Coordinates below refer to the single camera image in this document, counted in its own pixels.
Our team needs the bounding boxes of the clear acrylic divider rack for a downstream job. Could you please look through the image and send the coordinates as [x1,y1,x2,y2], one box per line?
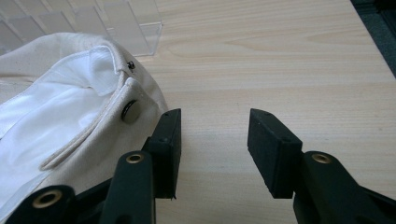
[0,0,163,58]

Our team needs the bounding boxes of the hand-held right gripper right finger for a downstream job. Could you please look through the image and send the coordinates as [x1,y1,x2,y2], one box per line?
[247,107,396,224]

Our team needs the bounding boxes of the cream pants with white lining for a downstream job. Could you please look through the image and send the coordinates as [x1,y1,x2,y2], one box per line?
[0,32,169,218]

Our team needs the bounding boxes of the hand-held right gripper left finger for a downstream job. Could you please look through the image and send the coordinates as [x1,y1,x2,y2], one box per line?
[99,107,182,224]

